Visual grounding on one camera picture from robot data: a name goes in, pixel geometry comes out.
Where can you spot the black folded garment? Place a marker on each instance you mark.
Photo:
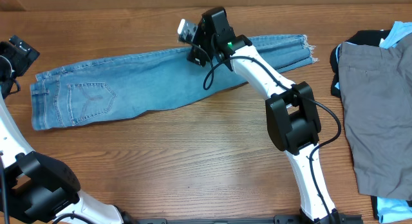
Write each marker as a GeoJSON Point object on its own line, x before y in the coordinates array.
{"type": "Point", "coordinates": [362, 37]}

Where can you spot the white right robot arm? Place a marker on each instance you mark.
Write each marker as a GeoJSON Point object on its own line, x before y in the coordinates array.
{"type": "Point", "coordinates": [293, 122]}

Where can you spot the light blue denim jeans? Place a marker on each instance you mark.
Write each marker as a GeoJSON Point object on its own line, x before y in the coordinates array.
{"type": "Point", "coordinates": [121, 87]}

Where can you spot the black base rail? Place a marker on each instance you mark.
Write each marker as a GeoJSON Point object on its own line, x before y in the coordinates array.
{"type": "Point", "coordinates": [277, 219]}

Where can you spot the light blue folded garment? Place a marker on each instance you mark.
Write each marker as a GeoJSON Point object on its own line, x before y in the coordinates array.
{"type": "Point", "coordinates": [397, 31]}

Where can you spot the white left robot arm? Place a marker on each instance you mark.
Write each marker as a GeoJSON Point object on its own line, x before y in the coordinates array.
{"type": "Point", "coordinates": [36, 187]}

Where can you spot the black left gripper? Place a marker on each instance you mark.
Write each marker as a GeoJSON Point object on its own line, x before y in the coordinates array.
{"type": "Point", "coordinates": [22, 62]}

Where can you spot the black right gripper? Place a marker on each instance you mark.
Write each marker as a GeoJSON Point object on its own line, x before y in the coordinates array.
{"type": "Point", "coordinates": [201, 56]}

